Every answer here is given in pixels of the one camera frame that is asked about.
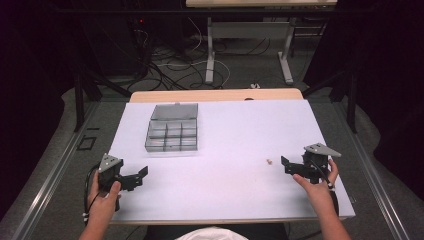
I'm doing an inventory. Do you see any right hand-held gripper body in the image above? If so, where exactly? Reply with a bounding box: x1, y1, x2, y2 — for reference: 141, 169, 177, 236
301, 142, 342, 185

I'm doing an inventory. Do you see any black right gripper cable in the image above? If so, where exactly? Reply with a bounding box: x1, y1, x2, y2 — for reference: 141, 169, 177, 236
309, 159, 340, 217

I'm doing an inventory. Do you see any person's left hand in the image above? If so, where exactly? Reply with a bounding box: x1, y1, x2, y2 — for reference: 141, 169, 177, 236
87, 171, 122, 222

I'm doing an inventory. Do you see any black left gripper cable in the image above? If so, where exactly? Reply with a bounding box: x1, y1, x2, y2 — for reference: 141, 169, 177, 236
82, 162, 102, 222

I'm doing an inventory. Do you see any black floor socket frame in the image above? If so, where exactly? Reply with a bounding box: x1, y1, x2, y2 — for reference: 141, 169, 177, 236
76, 135, 98, 152

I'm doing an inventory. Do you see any desk with white legs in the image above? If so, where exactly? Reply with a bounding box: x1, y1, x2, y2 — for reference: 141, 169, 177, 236
185, 0, 338, 86

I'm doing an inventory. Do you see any metal floor rail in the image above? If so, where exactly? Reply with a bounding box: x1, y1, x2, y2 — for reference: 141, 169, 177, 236
334, 99, 412, 240
11, 99, 102, 240

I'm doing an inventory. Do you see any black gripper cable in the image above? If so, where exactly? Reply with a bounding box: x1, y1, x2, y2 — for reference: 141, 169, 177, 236
82, 162, 102, 222
309, 159, 340, 217

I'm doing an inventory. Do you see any power strip with red light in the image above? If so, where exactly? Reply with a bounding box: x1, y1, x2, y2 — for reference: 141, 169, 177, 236
131, 17, 150, 33

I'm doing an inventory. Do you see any black metal stand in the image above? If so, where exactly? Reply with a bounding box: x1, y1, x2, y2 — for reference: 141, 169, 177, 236
68, 63, 133, 133
301, 68, 359, 134

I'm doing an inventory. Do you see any clear plastic compartment box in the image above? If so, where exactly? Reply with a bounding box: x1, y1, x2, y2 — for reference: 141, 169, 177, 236
144, 102, 200, 154

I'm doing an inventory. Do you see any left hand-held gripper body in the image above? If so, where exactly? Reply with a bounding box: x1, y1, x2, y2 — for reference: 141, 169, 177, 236
97, 153, 125, 212

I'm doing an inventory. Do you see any person's right hand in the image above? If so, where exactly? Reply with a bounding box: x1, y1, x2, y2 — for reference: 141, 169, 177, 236
292, 158, 340, 208

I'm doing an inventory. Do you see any tangle of floor cables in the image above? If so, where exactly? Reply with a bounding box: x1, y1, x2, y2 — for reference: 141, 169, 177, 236
133, 16, 272, 92

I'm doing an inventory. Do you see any white table mat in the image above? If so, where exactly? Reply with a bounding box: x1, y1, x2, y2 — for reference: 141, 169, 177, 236
108, 98, 356, 224

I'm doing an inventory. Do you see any wooden table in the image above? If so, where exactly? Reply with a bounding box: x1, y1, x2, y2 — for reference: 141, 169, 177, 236
109, 87, 356, 226

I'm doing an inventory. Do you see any person's white shirt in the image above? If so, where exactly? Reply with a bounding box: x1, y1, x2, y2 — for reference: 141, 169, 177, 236
174, 226, 250, 240

